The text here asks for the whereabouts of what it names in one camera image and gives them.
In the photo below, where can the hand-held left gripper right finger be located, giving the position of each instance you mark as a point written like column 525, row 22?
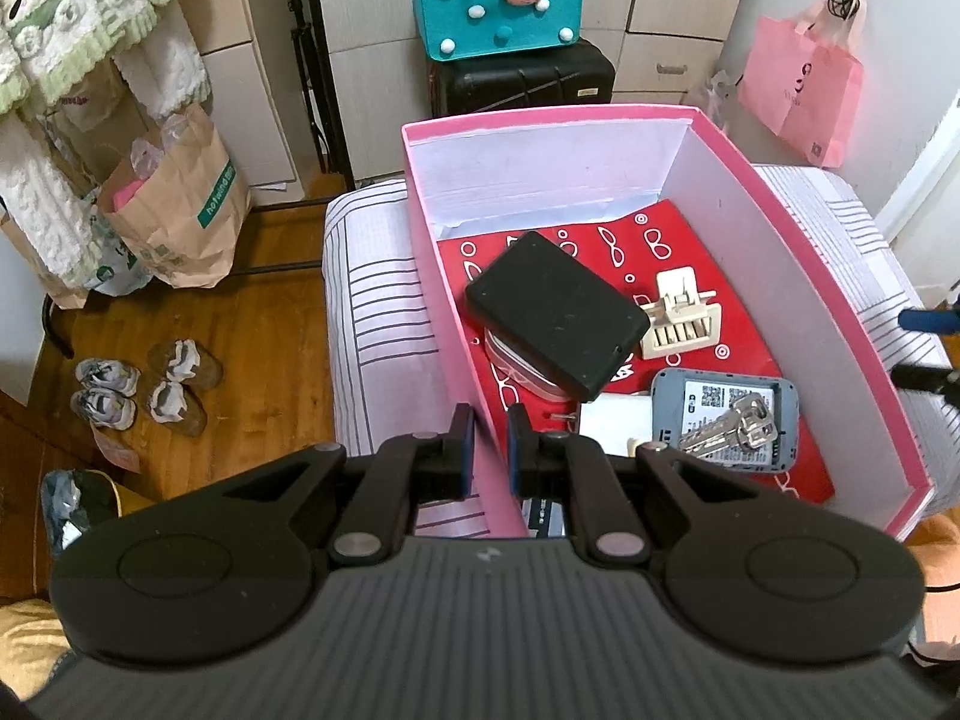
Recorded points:
column 516, row 450

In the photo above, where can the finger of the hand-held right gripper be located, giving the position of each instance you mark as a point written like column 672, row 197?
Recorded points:
column 930, row 319
column 926, row 379

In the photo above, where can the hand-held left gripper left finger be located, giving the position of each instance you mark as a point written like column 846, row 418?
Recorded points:
column 465, row 457

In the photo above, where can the black power bank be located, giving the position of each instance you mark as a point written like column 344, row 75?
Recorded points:
column 555, row 307

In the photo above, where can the grey pocket router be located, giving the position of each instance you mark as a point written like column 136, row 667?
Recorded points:
column 667, row 405

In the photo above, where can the pink storage box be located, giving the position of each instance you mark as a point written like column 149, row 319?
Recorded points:
column 787, row 240

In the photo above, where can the silver keys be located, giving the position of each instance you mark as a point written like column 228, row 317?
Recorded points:
column 739, row 424

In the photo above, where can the beige phone stand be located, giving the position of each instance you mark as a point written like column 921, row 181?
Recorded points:
column 679, row 326

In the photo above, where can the black printed packet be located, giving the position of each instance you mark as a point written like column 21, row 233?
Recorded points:
column 544, row 516

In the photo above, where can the clear plastic case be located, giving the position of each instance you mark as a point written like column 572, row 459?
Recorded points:
column 517, row 375

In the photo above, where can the white card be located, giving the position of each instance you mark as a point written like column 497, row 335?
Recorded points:
column 611, row 424

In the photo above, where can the red booklet white print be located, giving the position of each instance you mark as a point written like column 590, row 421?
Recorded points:
column 750, row 330

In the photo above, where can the pink shopping bag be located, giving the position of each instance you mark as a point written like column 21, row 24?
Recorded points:
column 802, row 90

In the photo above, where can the clear plastic bag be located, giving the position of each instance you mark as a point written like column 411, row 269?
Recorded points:
column 721, row 94

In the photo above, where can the pink paper slip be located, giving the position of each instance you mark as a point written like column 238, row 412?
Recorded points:
column 116, row 450

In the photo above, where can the brown paper bag green print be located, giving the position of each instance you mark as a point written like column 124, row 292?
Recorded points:
column 187, row 240

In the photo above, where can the grey white shoe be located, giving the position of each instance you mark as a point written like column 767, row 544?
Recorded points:
column 105, row 409
column 109, row 377

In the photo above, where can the black suitcase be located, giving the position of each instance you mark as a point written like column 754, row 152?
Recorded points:
column 517, row 82

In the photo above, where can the green white plastic bag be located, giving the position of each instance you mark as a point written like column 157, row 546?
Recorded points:
column 112, row 270

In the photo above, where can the crumpled plastic bag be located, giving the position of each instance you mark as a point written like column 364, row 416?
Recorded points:
column 67, row 502

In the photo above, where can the white drawer cabinet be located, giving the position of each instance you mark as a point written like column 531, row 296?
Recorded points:
column 675, row 0

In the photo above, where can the black metal rack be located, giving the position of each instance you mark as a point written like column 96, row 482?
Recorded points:
column 319, row 52

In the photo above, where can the plain brown paper bag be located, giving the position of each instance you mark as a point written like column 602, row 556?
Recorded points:
column 97, row 112
column 45, row 277

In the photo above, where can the yellow cloth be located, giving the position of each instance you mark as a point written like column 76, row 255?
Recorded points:
column 30, row 637

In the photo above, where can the white fluffy towel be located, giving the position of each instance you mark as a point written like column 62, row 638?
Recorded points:
column 41, row 195
column 169, row 60

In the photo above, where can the green-trimmed fluffy towel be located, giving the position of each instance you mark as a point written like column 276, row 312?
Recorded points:
column 67, row 7

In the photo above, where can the white door frame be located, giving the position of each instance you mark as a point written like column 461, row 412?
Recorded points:
column 919, row 165

